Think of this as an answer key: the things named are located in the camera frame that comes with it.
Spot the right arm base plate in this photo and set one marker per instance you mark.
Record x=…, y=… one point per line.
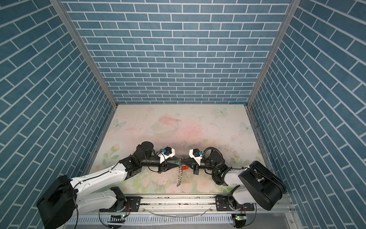
x=226, y=203

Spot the corner aluminium post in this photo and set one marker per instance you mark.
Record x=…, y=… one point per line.
x=65, y=18
x=277, y=41

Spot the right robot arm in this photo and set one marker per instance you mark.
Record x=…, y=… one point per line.
x=252, y=184

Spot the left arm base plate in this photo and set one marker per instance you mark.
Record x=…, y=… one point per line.
x=127, y=205

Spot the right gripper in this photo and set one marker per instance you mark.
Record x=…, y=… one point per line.
x=196, y=168

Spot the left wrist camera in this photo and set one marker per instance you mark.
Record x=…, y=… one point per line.
x=165, y=154

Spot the large keyring with chain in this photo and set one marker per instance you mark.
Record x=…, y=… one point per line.
x=180, y=171

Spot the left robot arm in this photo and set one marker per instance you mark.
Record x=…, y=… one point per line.
x=63, y=186

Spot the right corner aluminium post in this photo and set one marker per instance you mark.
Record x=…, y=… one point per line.
x=277, y=41

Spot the left corner aluminium post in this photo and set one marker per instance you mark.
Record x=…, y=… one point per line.
x=65, y=18

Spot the white cable duct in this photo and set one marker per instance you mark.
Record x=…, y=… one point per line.
x=149, y=219

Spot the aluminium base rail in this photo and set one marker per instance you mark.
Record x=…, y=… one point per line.
x=157, y=204

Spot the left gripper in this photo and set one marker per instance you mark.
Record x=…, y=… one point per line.
x=165, y=167

